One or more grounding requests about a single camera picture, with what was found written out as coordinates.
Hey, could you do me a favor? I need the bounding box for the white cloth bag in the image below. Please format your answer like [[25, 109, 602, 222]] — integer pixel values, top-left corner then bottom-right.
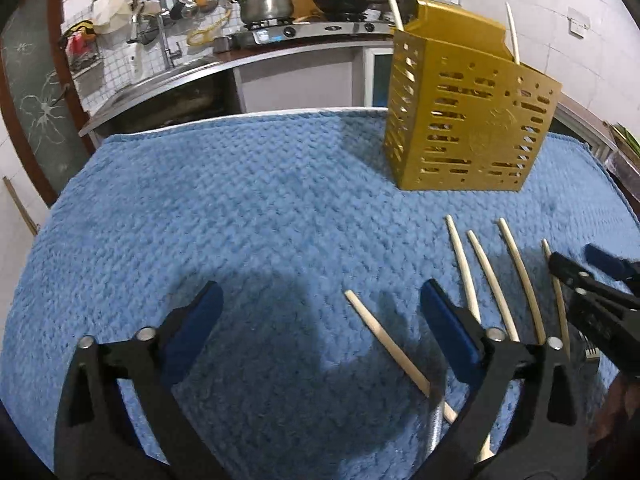
[[92, 0, 135, 35]]

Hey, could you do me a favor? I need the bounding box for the steel cooking pot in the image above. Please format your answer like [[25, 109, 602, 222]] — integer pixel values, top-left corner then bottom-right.
[[230, 0, 300, 26]]

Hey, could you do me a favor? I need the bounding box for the blue textured towel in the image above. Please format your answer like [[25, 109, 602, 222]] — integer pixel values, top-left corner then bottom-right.
[[0, 107, 640, 480]]

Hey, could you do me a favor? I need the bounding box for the kitchen counter cabinet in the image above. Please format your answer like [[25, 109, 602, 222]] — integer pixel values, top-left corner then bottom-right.
[[77, 34, 618, 163]]

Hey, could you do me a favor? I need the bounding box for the steel kitchen sink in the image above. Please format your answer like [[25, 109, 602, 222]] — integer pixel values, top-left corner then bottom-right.
[[92, 57, 223, 128]]

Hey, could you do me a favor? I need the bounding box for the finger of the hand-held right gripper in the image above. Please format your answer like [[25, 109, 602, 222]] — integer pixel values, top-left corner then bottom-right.
[[585, 244, 640, 296], [549, 252, 640, 311]]

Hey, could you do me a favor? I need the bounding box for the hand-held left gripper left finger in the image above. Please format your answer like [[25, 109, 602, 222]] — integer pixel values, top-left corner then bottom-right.
[[54, 281, 231, 480]]

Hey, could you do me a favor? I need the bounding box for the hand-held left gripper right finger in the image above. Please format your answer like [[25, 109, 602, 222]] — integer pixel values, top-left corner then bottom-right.
[[420, 279, 591, 480]]

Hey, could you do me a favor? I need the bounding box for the white wall socket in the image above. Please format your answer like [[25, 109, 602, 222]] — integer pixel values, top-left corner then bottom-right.
[[568, 6, 592, 39]]

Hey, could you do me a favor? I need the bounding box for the gold perforated utensil holder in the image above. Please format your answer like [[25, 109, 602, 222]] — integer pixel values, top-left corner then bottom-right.
[[382, 0, 563, 192]]

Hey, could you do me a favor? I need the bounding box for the yellow hose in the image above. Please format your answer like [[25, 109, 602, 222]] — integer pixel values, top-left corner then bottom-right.
[[186, 9, 232, 47]]

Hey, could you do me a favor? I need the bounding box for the wooden crate with vegetables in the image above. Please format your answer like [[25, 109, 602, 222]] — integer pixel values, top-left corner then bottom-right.
[[604, 121, 640, 163]]

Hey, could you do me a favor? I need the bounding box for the metal fork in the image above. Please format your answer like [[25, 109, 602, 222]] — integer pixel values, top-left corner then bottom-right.
[[580, 332, 603, 363]]

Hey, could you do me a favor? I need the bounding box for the red and yellow cloth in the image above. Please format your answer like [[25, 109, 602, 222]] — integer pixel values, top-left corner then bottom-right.
[[65, 20, 98, 58]]

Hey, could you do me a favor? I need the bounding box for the black wok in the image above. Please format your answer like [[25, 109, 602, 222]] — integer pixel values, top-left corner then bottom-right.
[[312, 0, 370, 16]]

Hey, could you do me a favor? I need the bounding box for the metal utensil handle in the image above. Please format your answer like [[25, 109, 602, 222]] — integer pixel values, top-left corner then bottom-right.
[[427, 395, 448, 461]]

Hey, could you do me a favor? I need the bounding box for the steel faucet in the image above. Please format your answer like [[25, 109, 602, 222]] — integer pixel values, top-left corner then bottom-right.
[[156, 12, 185, 70]]

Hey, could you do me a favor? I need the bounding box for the steel gas stove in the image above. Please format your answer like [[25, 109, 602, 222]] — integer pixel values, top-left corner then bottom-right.
[[231, 17, 396, 52]]

